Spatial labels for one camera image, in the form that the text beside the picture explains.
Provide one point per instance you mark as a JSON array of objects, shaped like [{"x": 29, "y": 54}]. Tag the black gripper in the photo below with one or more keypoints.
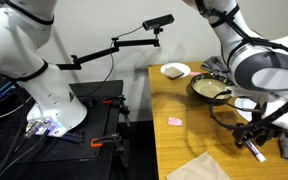
[{"x": 260, "y": 134}]

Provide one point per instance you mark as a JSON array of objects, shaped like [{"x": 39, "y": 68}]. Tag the purple and white marker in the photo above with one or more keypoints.
[{"x": 257, "y": 154}]

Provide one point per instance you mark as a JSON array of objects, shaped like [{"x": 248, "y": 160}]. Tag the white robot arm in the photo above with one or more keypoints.
[{"x": 258, "y": 66}]

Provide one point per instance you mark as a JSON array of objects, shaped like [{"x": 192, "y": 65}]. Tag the black bowl beige inside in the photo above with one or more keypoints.
[{"x": 208, "y": 85}]

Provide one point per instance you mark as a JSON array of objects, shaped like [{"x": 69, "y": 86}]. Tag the empty white plate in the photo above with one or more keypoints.
[{"x": 245, "y": 108}]

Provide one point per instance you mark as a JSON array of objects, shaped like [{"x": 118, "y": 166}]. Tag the large brown paper napkin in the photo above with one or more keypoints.
[{"x": 203, "y": 167}]

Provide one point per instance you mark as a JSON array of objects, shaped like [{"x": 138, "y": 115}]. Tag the pink sticky note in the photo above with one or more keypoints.
[{"x": 174, "y": 121}]

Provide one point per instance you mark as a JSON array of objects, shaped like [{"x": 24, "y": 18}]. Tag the small pink paper slip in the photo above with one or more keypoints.
[{"x": 195, "y": 73}]

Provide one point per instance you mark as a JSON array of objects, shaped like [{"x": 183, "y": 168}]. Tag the white plate with napkin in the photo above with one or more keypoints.
[{"x": 182, "y": 67}]

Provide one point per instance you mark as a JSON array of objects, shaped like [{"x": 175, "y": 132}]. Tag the folded brown napkin on plate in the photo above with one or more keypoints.
[{"x": 172, "y": 73}]

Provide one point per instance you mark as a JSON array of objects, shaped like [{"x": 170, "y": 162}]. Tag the upper orange clamp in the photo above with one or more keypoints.
[{"x": 110, "y": 100}]

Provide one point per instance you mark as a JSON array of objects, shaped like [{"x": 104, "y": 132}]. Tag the orange clamp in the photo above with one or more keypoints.
[
  {"x": 110, "y": 100},
  {"x": 98, "y": 142}
]

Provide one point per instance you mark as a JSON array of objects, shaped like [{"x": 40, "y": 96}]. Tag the lower orange clamp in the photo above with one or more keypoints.
[{"x": 98, "y": 142}]

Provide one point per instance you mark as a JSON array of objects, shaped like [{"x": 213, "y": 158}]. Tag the black camera on boom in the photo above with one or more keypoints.
[{"x": 158, "y": 22}]

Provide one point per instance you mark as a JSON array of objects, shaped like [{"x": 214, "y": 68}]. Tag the black mounting base plate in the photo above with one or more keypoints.
[{"x": 71, "y": 157}]

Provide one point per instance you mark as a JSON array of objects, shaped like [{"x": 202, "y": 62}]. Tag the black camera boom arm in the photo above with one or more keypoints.
[{"x": 78, "y": 61}]

